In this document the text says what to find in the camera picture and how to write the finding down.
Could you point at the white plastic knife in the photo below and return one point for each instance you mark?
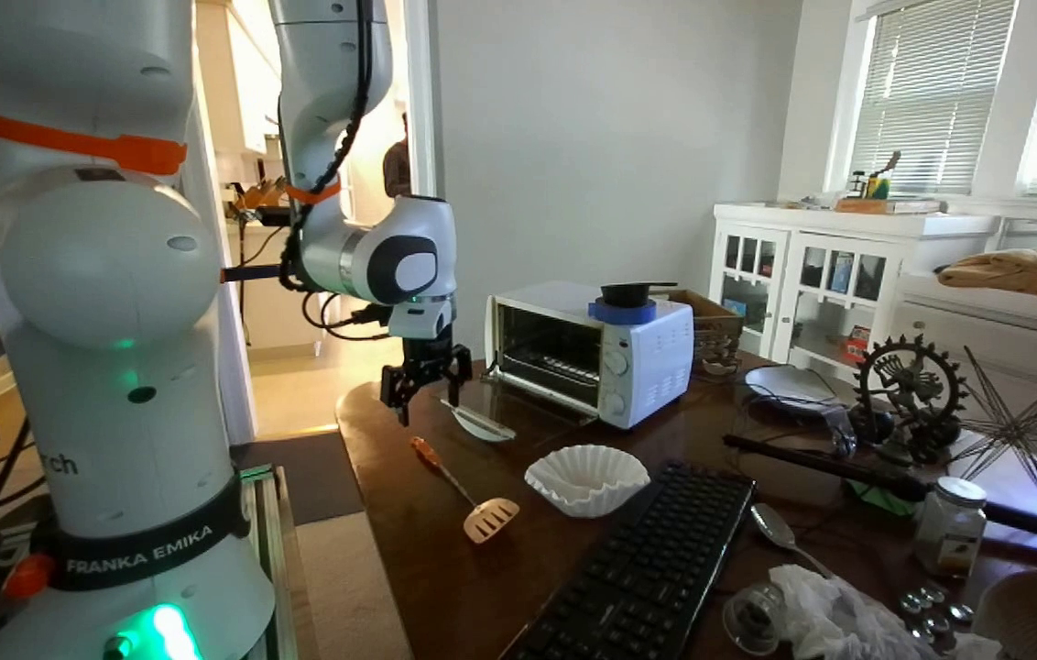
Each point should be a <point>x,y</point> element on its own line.
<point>483,424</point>

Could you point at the white glass door cabinet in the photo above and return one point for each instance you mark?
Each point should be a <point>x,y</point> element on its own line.
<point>834,281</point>

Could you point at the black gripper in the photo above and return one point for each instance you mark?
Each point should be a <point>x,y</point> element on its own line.
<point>428,356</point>

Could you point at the long black stick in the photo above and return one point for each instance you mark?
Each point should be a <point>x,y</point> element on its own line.
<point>860,469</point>

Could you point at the black computer keyboard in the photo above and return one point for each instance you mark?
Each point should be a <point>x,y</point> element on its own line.
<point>652,574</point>

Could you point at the white paper coffee filter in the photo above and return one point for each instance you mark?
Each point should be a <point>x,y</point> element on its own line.
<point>589,478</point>

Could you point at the dark gear sculpture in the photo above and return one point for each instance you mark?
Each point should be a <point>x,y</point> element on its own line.
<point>908,397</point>

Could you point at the white window blinds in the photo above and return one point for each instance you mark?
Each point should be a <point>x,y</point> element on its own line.
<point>934,84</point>

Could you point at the grey plate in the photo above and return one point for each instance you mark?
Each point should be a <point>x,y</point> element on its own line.
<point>792,390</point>

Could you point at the white crumpled cloth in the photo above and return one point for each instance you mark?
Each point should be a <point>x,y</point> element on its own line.
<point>853,616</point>

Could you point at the metal rod star sculpture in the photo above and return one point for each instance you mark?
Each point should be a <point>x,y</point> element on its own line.
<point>1025,433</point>

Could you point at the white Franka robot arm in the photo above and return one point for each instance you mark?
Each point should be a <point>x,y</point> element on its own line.
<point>115,367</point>

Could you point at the small black pan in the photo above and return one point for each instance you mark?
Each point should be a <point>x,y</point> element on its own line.
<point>627,296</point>

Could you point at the white toaster oven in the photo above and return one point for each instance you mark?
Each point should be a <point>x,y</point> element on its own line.
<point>593,352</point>

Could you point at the glass jar white lid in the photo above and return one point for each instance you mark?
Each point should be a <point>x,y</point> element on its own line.
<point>952,527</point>

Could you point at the white drawer dresser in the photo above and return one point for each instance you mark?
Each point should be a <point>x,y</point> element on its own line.
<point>1006,342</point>

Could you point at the metal spoon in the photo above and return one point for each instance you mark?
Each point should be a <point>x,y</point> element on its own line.
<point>776,527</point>

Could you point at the small clear glass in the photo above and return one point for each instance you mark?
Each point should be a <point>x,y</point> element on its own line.
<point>753,616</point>

